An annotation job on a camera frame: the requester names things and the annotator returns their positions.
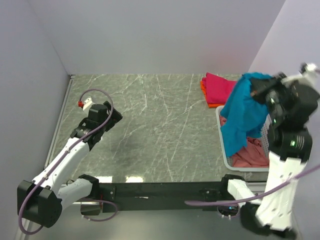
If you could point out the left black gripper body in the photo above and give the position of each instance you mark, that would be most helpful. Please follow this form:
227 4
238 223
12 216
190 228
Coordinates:
111 116

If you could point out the orange folded t shirt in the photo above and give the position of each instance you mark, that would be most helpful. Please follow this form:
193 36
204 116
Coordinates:
210 105

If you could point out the magenta folded t shirt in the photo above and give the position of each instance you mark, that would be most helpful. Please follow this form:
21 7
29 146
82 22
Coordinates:
218 89

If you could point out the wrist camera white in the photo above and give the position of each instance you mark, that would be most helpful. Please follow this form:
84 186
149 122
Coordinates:
86 104
309 71

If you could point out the salmon pink t shirt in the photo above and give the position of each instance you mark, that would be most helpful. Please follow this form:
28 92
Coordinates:
250 155

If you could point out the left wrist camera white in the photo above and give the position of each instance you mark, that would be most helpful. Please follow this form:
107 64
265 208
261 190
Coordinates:
86 104

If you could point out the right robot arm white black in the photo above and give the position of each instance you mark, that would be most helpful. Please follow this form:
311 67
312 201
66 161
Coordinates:
288 153

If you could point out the blue t shirt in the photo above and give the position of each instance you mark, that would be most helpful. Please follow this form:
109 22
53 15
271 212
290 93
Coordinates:
240 101

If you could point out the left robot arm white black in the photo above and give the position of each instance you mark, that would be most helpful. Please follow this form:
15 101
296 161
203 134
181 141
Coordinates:
43 199

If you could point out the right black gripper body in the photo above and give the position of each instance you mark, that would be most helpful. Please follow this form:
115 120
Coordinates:
260 85

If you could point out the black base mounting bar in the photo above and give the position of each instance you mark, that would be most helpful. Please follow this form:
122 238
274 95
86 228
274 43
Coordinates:
144 196

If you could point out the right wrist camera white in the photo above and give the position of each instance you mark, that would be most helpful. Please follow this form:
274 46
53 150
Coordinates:
309 71

